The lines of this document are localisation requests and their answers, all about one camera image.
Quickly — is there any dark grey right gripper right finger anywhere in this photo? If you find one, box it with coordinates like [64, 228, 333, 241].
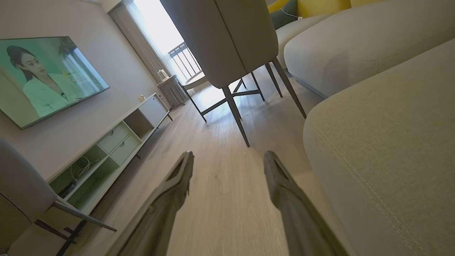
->
[263, 151, 350, 256]

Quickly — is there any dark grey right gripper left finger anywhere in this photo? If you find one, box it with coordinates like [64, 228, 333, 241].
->
[107, 151, 194, 256]

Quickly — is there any white low tv cabinet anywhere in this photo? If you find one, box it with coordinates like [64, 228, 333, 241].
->
[47, 93, 173, 215]

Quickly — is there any small ribbed side table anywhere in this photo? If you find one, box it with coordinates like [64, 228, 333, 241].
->
[156, 75, 189, 108]

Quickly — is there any grey upholstered dining chair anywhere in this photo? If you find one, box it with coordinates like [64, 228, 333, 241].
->
[160, 0, 307, 148]
[0, 138, 117, 256]

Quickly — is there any beige fabric sofa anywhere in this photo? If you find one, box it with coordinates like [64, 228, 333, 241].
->
[275, 0, 455, 256]

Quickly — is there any black balcony railing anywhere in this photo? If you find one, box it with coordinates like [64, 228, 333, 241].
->
[168, 42, 202, 81]

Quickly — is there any grey pleated curtain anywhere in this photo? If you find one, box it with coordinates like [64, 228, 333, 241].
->
[108, 0, 172, 83]

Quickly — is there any dark grey cushion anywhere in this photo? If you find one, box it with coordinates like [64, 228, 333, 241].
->
[270, 0, 299, 30]

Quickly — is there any yellow sofa backrest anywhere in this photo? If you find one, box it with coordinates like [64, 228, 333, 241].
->
[267, 0, 384, 18]

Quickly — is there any white cable in cabinet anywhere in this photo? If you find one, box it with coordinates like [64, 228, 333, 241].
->
[70, 156, 100, 182]

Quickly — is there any wall-mounted flat television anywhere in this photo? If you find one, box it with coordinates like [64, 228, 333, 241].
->
[0, 36, 110, 130]

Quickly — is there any white charging cable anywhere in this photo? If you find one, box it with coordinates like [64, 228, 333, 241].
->
[280, 9, 303, 20]

